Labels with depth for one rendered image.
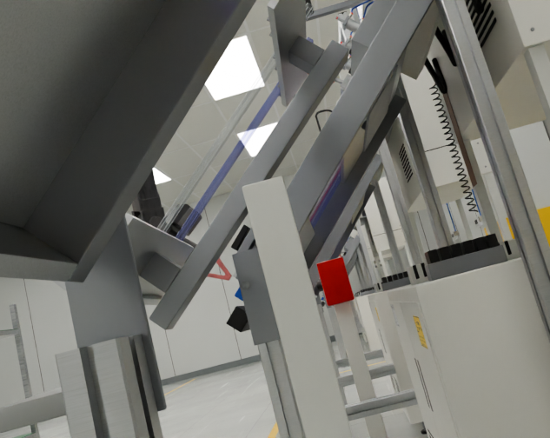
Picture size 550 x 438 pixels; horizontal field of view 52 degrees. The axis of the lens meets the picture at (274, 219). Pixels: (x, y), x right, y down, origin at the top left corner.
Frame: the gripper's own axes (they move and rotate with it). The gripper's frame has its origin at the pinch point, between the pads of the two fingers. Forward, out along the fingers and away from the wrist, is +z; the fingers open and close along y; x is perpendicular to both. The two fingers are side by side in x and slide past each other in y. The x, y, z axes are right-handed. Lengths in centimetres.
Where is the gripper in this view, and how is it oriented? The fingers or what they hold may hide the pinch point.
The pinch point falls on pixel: (227, 275)
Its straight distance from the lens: 141.8
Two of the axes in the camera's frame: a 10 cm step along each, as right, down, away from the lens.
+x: -5.1, 8.6, -0.6
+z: 8.5, 4.9, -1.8
